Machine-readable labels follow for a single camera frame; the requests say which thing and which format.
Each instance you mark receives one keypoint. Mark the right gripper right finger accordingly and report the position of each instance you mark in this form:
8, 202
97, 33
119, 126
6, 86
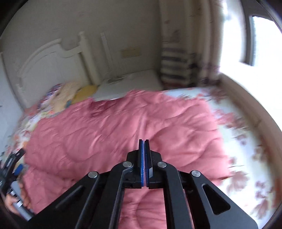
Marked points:
191, 200

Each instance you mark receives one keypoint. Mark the beige patterned curtain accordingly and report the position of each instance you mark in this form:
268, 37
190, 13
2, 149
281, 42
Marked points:
192, 34

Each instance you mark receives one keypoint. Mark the floral bed sheet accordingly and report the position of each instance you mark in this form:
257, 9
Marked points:
240, 140

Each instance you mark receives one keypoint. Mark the wall power outlet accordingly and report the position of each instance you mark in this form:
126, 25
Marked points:
130, 52

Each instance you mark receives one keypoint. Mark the white bedside table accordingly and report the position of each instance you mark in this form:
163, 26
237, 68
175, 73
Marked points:
118, 87

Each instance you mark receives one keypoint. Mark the white wooden headboard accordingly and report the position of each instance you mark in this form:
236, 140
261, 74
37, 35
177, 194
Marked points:
51, 64

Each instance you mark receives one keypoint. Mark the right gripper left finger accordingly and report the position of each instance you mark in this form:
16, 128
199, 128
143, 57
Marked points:
95, 201

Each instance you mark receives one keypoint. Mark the person's left hand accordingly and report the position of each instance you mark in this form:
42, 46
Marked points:
21, 194

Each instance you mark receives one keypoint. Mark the yellow pillow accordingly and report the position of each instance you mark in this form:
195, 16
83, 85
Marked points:
84, 93

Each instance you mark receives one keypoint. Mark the pink quilted comforter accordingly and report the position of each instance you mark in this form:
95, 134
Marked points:
146, 160

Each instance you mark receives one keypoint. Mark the cream floral pillow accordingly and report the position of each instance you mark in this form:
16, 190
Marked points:
67, 93

